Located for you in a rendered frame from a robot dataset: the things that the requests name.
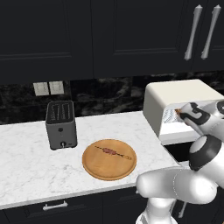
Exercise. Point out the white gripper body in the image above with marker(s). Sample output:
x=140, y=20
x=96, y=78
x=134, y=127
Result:
x=189, y=109

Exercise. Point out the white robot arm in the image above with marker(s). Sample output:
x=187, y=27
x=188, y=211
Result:
x=175, y=183

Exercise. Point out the white toaster oven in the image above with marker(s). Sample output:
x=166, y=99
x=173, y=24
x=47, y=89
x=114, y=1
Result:
x=175, y=93

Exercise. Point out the white toaster oven door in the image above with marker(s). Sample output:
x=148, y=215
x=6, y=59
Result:
x=178, y=138

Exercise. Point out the kebab skewer with meat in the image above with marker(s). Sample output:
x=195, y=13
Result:
x=110, y=151

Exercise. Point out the black base cupboard door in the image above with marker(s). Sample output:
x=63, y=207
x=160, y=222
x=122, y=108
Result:
x=122, y=207

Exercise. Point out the dark grey toaster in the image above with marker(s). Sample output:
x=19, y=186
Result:
x=61, y=131

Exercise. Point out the round wooden cutting board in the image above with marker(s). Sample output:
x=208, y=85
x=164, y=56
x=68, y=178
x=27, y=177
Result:
x=108, y=169

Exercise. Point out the black drawer front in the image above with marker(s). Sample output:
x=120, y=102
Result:
x=73, y=211

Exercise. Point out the black wall cupboard door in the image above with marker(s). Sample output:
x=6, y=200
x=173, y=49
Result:
x=217, y=62
x=43, y=35
x=140, y=35

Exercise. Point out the white wall socket plate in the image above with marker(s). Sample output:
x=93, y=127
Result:
x=40, y=89
x=56, y=87

